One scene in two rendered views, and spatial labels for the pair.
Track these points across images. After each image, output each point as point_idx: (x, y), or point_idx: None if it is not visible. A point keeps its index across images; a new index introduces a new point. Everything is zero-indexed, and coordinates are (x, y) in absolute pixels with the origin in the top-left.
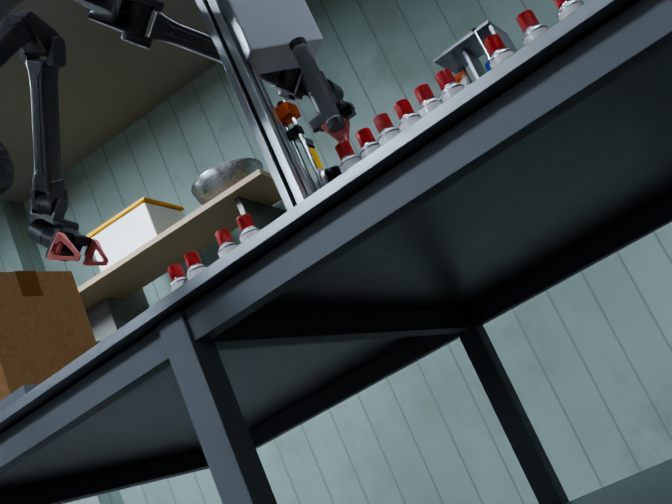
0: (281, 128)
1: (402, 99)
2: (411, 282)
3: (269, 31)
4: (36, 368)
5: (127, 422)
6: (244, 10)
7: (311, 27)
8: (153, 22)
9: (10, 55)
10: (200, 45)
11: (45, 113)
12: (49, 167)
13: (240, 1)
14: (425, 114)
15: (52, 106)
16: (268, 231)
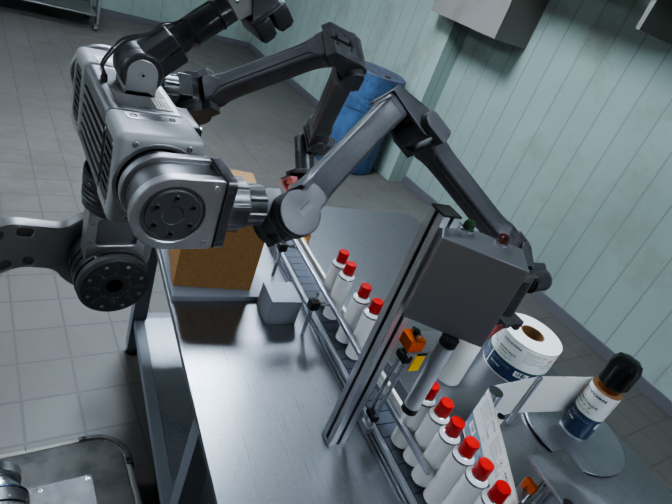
0: (386, 358)
1: (471, 447)
2: None
3: (437, 313)
4: (200, 274)
5: None
6: (434, 282)
7: (481, 333)
8: (426, 143)
9: (301, 73)
10: (449, 190)
11: (328, 103)
12: (318, 127)
13: (439, 272)
14: (462, 481)
15: (337, 100)
16: (215, 503)
